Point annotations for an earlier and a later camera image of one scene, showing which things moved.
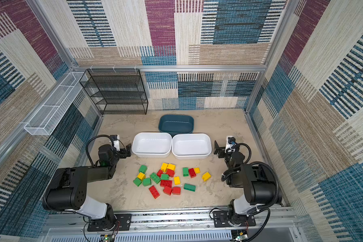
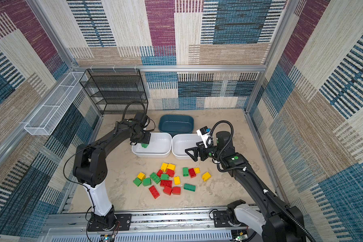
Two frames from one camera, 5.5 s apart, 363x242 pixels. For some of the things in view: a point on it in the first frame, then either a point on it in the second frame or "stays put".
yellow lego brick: x=141 y=176 stays put
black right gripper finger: x=218 y=149 to x=195 y=150
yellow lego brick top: x=164 y=167 stays put
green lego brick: x=164 y=176 stays put
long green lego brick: x=155 y=178 stays put
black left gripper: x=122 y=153 to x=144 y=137
